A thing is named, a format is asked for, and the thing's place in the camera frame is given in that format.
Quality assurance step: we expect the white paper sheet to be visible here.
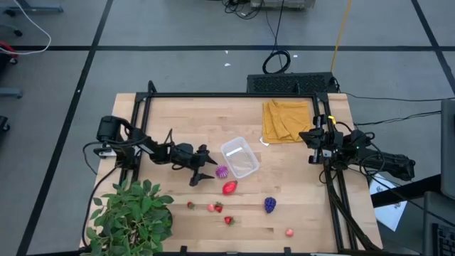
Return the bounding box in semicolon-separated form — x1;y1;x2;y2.
369;173;408;232

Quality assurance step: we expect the grey furniture base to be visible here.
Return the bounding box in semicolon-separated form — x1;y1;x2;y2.
0;0;65;17

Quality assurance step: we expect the clear plastic tupperware container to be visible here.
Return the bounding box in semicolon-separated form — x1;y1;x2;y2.
220;137;260;179

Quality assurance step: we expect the white cable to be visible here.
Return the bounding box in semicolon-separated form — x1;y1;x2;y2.
0;0;53;56

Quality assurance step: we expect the thick yellow cable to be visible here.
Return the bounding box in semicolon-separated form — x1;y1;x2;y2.
330;0;353;73

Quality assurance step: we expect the black flat bar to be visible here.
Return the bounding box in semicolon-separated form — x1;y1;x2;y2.
369;174;442;209

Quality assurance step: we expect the large red toy fruit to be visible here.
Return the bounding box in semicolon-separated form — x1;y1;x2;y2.
222;180;239;196

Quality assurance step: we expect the grey monitor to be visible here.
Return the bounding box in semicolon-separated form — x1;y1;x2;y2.
440;98;455;200

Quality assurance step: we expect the grey desk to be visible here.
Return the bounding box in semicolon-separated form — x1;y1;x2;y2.
422;191;455;256

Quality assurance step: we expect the grey furniture leg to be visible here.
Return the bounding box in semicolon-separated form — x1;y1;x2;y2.
0;87;24;100

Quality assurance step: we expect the green potted plant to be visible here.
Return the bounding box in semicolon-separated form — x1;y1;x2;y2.
80;178;175;256

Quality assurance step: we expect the grey equipment box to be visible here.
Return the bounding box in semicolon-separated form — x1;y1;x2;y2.
250;0;316;10

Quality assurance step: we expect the black cable tangle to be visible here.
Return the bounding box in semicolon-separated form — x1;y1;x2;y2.
220;0;266;21

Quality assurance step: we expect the purple toy grape bunch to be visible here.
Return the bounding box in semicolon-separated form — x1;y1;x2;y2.
264;196;277;214

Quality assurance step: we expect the black coiled cable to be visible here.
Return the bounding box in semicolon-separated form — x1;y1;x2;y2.
262;0;292;75

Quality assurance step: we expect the thin black floor cable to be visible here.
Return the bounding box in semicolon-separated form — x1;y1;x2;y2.
343;91;455;102
353;110;442;127

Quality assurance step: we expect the black keyboard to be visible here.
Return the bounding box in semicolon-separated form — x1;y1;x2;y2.
432;223;455;256

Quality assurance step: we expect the red object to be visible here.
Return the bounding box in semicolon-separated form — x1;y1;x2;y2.
0;41;19;65

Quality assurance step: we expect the folded yellow cloth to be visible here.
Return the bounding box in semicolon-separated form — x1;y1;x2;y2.
262;99;314;145

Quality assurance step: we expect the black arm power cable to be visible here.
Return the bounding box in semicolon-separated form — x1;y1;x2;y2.
81;165;120;248

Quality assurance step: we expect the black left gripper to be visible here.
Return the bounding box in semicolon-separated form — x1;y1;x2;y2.
171;142;219;187

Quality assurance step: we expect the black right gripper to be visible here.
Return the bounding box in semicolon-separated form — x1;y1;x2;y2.
299;114;345;165

